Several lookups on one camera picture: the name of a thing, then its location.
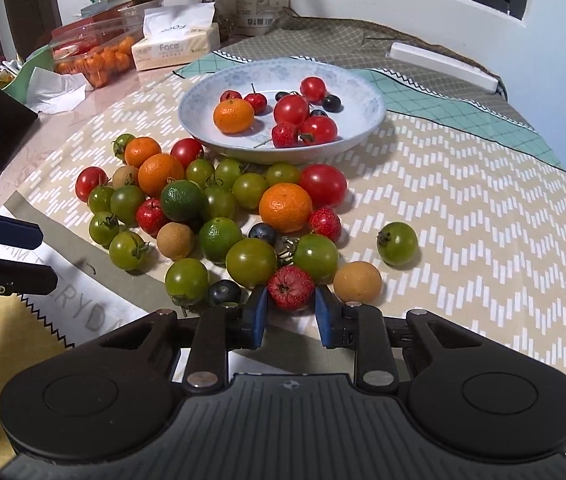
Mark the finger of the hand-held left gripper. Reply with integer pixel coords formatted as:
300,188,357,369
0,184,45,250
0,256,58,338

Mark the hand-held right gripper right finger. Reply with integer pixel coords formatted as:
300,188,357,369
314,286,491,394

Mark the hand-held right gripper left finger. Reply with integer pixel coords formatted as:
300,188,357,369
80,286,269,394

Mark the red strawberry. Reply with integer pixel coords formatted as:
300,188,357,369
266,266,316,312

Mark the brown longan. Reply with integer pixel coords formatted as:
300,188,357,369
333,261,383,305
112,165,140,188
156,221,196,261

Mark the pile of green tomatoes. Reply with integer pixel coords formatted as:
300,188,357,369
86,132,420,311

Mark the green lime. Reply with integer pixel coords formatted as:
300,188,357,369
198,216,244,263
160,179,207,223

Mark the red cherry tomato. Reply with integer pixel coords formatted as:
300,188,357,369
75,166,108,204
273,94,311,127
300,116,339,145
299,76,327,103
299,163,348,209
169,137,205,168

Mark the mandarin orange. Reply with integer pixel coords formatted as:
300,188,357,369
258,182,314,234
213,98,255,135
138,153,186,198
124,136,163,169

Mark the white blue patterned plate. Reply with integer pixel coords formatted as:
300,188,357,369
178,57,386,165

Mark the crumpled white paper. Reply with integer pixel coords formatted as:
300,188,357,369
27,66,94,115

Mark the green cloth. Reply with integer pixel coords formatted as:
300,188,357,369
2,45,56,106

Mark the pile of kumquats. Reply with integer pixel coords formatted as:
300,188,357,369
55,35,136,88

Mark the clear plastic container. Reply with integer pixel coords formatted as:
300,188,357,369
49,14,138,90

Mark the stack of books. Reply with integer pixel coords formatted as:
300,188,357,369
79,0,131,20

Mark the tissue pack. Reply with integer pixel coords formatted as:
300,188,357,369
130,4,221,72

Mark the white power strip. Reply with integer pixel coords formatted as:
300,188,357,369
385,41,503,95

